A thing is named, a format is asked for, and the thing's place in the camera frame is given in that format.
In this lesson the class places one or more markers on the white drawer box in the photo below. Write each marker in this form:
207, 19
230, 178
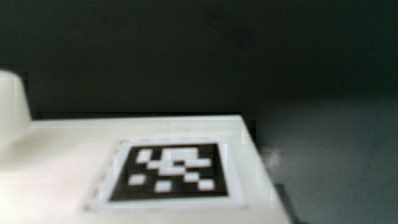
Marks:
130, 171

